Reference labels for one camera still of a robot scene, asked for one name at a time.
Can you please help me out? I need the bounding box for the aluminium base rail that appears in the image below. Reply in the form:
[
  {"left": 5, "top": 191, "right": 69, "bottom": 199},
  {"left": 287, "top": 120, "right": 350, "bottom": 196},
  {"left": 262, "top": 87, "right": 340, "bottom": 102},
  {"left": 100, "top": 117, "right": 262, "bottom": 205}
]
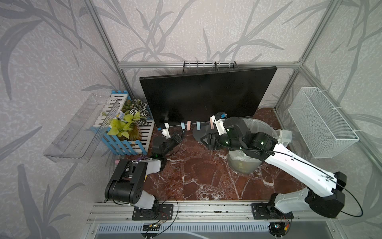
[{"left": 86, "top": 200, "right": 338, "bottom": 225}]

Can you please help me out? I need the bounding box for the green potted plant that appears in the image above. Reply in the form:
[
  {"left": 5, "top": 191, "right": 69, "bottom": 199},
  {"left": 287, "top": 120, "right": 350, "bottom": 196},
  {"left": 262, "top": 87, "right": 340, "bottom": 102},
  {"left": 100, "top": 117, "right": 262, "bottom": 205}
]
[{"left": 107, "top": 99, "right": 149, "bottom": 141}]

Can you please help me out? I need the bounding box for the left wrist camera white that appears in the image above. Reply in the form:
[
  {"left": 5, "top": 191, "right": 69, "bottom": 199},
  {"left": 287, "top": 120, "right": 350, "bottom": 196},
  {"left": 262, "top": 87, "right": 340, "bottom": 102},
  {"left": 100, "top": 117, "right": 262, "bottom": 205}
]
[{"left": 161, "top": 128, "right": 171, "bottom": 139}]

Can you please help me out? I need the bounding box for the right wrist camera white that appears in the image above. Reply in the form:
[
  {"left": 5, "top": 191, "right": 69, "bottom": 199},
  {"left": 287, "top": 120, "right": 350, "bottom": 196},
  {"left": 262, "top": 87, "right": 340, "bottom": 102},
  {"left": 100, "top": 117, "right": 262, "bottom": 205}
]
[{"left": 213, "top": 112, "right": 227, "bottom": 135}]

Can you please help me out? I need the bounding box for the white wire mesh basket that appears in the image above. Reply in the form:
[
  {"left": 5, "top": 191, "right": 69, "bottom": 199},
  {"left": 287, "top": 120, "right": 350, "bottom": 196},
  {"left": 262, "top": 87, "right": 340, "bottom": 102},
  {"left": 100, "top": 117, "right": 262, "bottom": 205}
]
[{"left": 288, "top": 87, "right": 359, "bottom": 158}]

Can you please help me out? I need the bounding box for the trash bin with plastic bag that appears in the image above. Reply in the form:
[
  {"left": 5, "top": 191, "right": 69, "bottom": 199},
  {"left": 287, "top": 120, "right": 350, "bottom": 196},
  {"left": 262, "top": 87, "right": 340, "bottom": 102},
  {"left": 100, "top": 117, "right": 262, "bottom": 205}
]
[{"left": 227, "top": 119, "right": 292, "bottom": 175}]

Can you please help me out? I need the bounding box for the black flat monitor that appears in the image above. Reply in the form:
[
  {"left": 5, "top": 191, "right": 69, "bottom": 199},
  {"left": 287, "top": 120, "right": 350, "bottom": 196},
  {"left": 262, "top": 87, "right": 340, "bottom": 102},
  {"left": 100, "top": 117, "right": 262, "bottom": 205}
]
[{"left": 140, "top": 66, "right": 277, "bottom": 127}]

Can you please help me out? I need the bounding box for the black wire rack behind monitor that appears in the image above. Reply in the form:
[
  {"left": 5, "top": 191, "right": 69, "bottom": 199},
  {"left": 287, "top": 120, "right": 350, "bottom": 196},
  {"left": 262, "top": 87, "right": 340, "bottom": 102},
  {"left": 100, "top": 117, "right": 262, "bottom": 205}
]
[{"left": 182, "top": 61, "right": 239, "bottom": 74}]

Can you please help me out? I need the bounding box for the round grey monitor stand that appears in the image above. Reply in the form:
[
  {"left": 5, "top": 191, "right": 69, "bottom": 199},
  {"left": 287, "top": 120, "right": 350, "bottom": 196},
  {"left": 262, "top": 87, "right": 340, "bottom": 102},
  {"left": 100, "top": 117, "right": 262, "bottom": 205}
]
[{"left": 193, "top": 123, "right": 213, "bottom": 146}]

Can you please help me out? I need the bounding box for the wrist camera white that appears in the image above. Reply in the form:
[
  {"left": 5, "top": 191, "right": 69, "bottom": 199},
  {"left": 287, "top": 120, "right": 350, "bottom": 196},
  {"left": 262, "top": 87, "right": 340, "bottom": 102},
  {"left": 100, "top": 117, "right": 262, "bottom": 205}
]
[
  {"left": 161, "top": 128, "right": 171, "bottom": 139},
  {"left": 213, "top": 112, "right": 227, "bottom": 135}
]

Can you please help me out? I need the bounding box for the blue white slatted crate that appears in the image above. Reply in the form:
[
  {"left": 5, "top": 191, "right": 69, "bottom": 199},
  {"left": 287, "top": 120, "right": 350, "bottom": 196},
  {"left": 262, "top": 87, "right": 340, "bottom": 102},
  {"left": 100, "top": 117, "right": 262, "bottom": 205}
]
[{"left": 101, "top": 91, "right": 154, "bottom": 155}]

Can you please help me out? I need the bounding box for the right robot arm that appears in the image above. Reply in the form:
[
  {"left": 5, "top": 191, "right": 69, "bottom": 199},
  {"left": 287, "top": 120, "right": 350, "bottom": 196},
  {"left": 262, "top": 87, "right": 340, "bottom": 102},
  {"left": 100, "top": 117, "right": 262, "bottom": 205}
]
[{"left": 194, "top": 113, "right": 347, "bottom": 219}]

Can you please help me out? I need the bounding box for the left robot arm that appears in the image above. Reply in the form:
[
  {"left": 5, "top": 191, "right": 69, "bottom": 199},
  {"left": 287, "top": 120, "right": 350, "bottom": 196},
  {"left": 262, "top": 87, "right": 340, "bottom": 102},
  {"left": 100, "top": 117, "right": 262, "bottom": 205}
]
[{"left": 104, "top": 132, "right": 184, "bottom": 221}]

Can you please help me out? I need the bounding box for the clear acrylic wall shelf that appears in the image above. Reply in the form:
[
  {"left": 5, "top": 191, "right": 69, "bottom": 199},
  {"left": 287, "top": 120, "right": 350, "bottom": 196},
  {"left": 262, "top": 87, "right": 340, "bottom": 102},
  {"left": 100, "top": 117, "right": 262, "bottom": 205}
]
[{"left": 43, "top": 94, "right": 120, "bottom": 163}]

